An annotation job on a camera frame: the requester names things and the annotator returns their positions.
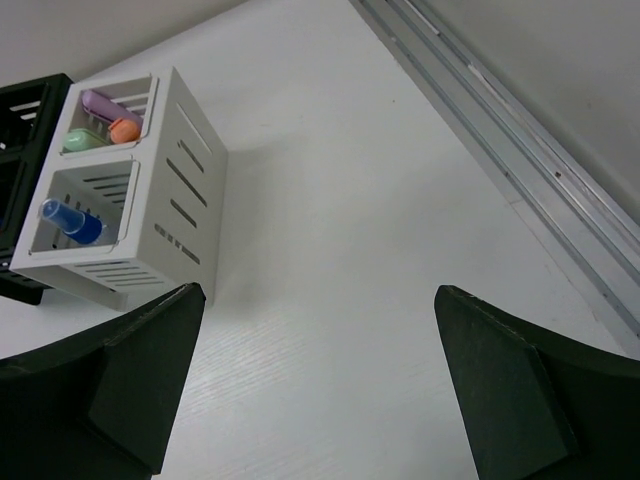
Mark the orange highlighter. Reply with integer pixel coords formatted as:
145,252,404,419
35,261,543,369
109,118,141,144

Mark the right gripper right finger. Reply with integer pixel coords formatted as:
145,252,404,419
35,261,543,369
434,285,639,479

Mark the white slotted container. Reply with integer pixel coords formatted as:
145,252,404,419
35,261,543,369
10,68,228,310

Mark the green highlighter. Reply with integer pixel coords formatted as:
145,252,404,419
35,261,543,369
63,128,108,153

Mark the black slotted container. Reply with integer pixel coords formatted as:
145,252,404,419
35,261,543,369
1,73,73,305

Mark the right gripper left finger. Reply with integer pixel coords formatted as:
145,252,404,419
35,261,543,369
1,283,206,475

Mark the clear bottle blue cap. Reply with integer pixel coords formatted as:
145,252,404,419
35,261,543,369
39,198,117,246

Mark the aluminium right rail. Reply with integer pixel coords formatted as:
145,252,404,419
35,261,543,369
353,1,639,343

